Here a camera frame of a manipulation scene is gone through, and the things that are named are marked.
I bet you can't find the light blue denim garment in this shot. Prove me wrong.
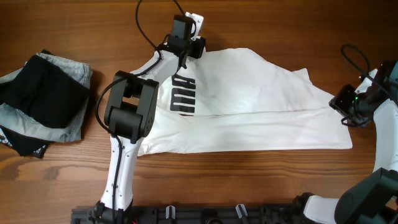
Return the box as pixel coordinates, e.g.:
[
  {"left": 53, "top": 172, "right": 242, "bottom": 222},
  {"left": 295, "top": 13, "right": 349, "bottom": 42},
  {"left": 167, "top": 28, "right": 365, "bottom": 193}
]
[{"left": 1, "top": 53, "right": 93, "bottom": 142}]

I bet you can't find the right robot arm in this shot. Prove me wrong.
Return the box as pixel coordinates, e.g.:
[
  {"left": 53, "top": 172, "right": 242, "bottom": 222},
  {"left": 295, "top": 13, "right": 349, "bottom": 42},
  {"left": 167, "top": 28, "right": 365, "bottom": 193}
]
[{"left": 292, "top": 85, "right": 397, "bottom": 223}]

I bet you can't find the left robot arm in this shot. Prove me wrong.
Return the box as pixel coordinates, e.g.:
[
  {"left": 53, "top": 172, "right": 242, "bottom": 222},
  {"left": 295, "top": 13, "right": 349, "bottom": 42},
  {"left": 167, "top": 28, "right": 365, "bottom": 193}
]
[{"left": 90, "top": 37, "right": 206, "bottom": 223}]

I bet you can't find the black folded garment on top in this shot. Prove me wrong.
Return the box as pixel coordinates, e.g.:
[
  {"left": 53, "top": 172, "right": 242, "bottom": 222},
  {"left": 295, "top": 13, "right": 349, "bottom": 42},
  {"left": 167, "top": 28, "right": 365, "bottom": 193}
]
[{"left": 1, "top": 55, "right": 90, "bottom": 128}]

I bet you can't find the white t-shirt with black print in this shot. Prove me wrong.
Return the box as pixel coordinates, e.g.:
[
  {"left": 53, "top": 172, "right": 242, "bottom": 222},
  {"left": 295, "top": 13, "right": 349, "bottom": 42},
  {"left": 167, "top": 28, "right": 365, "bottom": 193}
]
[{"left": 139, "top": 48, "right": 353, "bottom": 155}]

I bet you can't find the black patterned garment at bottom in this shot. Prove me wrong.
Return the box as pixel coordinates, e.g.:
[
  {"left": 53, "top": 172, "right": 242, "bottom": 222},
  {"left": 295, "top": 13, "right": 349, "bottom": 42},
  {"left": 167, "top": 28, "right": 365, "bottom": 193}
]
[{"left": 0, "top": 49, "right": 96, "bottom": 159}]

